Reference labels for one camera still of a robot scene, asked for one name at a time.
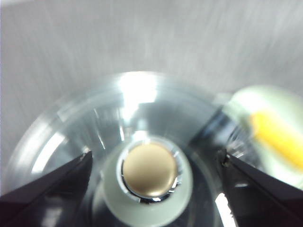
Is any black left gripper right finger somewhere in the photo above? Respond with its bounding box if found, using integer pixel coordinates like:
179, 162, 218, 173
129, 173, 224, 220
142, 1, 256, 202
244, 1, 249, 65
217, 149, 303, 227

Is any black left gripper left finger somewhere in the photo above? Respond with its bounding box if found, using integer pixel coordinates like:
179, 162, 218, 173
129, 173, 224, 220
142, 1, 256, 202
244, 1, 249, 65
0, 150, 93, 227

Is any glass lid with green knob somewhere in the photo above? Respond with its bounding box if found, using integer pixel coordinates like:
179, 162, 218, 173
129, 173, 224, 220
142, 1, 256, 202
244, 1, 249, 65
4, 70, 240, 227

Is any pale green round plate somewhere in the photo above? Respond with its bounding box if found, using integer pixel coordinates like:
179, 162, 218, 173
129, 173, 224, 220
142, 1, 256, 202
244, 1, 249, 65
222, 84, 303, 191

